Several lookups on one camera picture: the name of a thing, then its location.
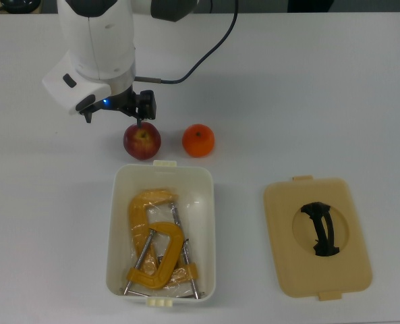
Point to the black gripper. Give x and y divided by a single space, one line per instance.
145 104

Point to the red apple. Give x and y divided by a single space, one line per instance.
142 143

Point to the orange fruit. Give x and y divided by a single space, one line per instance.
198 141

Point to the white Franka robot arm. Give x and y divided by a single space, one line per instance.
95 37

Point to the white plastic container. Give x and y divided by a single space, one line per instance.
118 236

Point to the beige container lid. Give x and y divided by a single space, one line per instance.
287 256

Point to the large yellow C-clamp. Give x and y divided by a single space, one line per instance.
137 216

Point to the small yellow C-clamp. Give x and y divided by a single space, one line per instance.
167 256

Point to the dark object beyond table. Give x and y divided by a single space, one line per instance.
17 4

